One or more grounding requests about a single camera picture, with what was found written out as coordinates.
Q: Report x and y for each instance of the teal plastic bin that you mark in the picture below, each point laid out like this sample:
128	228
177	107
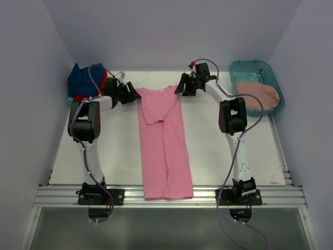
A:
256	77

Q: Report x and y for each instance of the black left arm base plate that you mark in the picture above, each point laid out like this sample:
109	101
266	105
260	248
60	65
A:
102	198

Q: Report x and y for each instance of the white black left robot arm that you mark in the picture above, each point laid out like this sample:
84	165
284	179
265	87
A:
84	126

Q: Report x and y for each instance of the salmon pink cloth in bin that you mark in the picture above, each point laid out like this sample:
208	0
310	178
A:
267	95

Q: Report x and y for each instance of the pink t-shirt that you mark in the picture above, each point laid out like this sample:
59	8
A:
164	156

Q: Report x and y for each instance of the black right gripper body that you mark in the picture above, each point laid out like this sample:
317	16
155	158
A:
191	84

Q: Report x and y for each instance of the aluminium mounting rail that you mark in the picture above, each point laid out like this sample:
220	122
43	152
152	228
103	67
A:
204	197

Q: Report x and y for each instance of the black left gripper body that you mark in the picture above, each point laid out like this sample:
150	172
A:
124	96

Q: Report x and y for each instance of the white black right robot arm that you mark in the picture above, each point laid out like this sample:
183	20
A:
232	123

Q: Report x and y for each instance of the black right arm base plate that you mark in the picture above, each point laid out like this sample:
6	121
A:
227	198

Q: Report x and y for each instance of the folded teal t-shirt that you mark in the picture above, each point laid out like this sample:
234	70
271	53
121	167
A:
70	100

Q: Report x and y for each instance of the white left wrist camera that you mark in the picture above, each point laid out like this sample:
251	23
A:
120	75

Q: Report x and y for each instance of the folded blue t-shirt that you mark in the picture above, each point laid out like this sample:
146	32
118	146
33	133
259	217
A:
80	75

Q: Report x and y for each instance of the folded red t-shirt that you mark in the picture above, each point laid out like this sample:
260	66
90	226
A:
87	89

